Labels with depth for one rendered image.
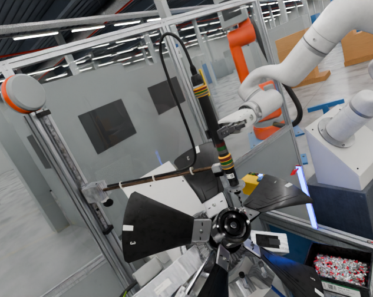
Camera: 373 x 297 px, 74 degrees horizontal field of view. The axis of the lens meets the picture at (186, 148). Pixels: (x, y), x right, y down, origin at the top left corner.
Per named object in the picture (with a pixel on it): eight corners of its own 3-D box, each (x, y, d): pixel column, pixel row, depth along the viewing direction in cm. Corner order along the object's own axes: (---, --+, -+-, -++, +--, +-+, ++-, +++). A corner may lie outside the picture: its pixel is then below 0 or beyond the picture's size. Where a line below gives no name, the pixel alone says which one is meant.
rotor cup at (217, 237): (222, 264, 85) (234, 257, 74) (195, 229, 90) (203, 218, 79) (249, 238, 92) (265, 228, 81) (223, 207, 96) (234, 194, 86)
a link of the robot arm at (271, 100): (248, 94, 88) (266, 112, 86) (270, 82, 94) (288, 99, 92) (238, 108, 95) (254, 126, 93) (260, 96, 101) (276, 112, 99)
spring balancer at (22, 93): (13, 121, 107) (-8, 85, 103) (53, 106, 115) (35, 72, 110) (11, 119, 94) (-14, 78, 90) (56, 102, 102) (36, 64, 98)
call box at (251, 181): (244, 195, 142) (238, 180, 139) (255, 187, 147) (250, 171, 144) (266, 202, 129) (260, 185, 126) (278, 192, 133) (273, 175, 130)
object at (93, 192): (86, 205, 112) (78, 189, 110) (96, 196, 118) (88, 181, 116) (103, 202, 108) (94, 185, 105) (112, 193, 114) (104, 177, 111)
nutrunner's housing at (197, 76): (231, 197, 87) (184, 68, 75) (233, 190, 90) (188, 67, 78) (242, 195, 85) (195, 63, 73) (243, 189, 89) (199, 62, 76)
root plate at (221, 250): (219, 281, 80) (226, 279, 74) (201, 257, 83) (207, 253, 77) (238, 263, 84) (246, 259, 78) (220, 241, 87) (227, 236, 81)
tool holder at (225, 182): (218, 194, 87) (209, 170, 84) (223, 184, 93) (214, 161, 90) (244, 191, 83) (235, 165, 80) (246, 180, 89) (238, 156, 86)
